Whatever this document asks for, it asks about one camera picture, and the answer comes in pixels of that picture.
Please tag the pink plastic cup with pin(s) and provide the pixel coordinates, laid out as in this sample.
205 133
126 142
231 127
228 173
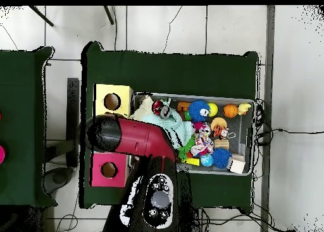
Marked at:
1 155

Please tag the yellow smooth ball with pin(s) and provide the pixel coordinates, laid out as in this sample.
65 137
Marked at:
213 109

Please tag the blue fuzzy monster toy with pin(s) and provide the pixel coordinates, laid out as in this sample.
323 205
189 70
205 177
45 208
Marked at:
198 111

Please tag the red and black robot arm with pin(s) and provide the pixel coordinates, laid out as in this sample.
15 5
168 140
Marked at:
141 138

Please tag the dark green side table cloth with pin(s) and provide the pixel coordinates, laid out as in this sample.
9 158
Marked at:
22 90

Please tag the black tripod leg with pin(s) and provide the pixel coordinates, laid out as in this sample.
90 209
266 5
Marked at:
41 15
108 14

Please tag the yellow foam bone toy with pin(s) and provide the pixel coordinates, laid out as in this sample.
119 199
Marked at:
244 108

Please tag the dark green tablecloth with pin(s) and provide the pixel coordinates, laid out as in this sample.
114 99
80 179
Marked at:
164 72

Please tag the crushed red drink can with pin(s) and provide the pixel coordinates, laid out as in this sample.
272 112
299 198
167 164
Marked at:
162 108

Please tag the grey round stand base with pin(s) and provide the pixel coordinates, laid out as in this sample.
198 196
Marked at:
59 179

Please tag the blue spiky ball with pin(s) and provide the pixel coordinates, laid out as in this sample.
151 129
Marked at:
221 158

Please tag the cream yellow waffle cloth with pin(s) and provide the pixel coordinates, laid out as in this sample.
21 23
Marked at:
144 109

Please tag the orange toy basketball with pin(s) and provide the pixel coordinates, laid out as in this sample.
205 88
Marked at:
230 111

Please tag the plain wooden cube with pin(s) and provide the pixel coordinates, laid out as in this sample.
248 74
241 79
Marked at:
236 166

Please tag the mint green waffle cloth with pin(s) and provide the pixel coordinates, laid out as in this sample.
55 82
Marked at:
177 125

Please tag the toy hamburger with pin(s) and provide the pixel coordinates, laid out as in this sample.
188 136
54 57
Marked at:
219 120

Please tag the wooden box with three holes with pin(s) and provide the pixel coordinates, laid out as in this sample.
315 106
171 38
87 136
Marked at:
121 95

